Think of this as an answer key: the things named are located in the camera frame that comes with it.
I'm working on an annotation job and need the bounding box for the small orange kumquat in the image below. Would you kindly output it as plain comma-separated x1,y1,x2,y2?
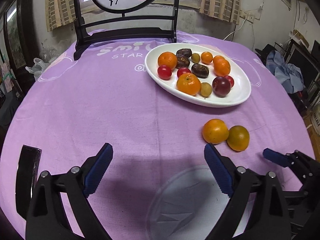
201,51,213,64

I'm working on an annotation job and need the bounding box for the red cherry tomato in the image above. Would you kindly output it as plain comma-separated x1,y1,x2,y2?
157,65,172,80
224,75,234,88

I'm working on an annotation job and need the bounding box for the greenish-yellow round fruit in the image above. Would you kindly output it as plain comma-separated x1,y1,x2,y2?
227,126,250,152

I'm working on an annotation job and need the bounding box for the orange tangerine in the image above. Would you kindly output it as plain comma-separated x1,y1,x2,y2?
157,51,177,70
176,73,201,96

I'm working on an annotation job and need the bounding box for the dark framed mirror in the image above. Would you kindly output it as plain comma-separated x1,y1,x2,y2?
6,0,26,69

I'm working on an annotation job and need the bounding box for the yellow-orange round fruit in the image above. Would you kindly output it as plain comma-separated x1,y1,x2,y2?
202,119,229,144

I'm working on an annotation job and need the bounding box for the dark purple plum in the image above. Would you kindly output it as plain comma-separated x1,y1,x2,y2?
212,76,231,97

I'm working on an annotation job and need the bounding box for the white oval plate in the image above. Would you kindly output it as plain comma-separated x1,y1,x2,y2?
145,43,251,108

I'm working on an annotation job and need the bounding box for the round painted screen stand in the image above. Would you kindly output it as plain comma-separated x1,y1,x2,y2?
73,0,180,61

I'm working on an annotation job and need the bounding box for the small orange fruit behind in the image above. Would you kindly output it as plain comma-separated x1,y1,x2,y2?
213,55,225,63

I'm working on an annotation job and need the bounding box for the purple tablecloth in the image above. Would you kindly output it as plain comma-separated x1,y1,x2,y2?
1,33,314,239

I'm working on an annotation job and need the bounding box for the black smartphone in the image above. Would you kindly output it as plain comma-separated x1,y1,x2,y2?
15,145,42,220

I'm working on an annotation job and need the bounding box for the blue cloth pile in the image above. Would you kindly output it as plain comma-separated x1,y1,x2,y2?
266,50,305,94

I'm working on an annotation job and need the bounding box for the white plastic bag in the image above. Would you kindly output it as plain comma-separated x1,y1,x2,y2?
25,57,50,80

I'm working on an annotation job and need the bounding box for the small yellow-green fruit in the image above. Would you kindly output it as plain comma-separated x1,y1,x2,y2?
200,82,213,98

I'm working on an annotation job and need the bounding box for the small green-brown fruit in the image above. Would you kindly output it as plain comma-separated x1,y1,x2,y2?
191,53,201,63

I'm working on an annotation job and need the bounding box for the orange tangerine on plate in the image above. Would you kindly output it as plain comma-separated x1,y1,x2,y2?
176,73,201,96

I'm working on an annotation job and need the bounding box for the white wall socket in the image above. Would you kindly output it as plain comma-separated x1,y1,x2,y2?
240,10,255,23

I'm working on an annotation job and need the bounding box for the large tangerine plate right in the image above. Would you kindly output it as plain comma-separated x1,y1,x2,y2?
213,59,231,77

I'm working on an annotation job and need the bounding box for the left beige curtain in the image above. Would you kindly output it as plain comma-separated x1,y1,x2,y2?
45,0,84,32

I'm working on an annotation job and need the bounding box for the small red tomato behind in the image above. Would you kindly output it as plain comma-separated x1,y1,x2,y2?
177,67,191,77

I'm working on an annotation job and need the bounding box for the red cherry tomato on plate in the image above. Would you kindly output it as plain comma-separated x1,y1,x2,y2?
224,75,234,88

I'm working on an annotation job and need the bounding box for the white power cable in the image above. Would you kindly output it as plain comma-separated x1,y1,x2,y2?
223,17,247,41

